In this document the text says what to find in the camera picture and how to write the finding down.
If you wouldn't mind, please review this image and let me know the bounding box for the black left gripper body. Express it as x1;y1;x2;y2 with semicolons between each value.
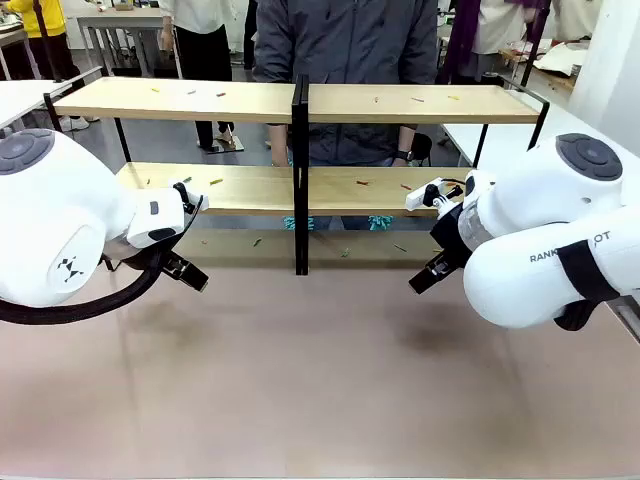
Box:
148;239;181;274

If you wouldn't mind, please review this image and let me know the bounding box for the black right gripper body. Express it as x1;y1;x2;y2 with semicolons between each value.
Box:
430;204;471;266

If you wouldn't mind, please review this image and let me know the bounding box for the white side table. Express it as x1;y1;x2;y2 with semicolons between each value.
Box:
441;103;640;169
0;78;87;132

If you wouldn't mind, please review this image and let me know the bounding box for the beige table with papers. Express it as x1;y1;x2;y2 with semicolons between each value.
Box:
498;38;592;77

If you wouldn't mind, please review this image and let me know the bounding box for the person with purple scarf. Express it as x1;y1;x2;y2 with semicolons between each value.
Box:
442;0;554;85

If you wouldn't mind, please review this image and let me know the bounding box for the black stand pole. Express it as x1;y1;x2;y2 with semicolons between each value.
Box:
519;0;552;87

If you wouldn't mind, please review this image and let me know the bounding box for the person in white shirt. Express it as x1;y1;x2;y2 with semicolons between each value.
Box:
158;0;247;151

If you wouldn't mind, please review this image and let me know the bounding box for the person in grey jacket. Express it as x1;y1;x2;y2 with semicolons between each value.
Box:
252;0;442;231

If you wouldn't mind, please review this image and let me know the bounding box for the grey background table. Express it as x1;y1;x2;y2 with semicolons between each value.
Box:
76;7;177;77

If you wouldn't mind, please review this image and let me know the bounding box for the person in yellow jacket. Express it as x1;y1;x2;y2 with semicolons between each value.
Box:
5;0;82;81

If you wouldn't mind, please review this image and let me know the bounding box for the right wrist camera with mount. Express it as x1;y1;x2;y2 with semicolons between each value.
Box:
405;177;464;217

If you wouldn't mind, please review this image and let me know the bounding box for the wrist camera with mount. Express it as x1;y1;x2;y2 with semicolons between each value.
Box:
167;178;205;217
405;177;464;217

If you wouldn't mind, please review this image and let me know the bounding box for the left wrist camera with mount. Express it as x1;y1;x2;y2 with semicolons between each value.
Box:
167;178;205;217

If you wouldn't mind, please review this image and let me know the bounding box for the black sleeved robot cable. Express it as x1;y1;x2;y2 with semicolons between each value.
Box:
0;247;171;325

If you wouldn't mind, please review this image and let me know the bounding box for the metal stand base plate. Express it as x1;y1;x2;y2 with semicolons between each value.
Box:
205;135;246;154

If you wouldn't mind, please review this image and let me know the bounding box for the wooden shelf unit black frame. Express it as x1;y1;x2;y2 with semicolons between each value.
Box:
43;74;310;276
292;74;551;276

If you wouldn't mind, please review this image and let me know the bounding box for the black velcro arm strap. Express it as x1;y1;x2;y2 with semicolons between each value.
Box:
553;239;622;332

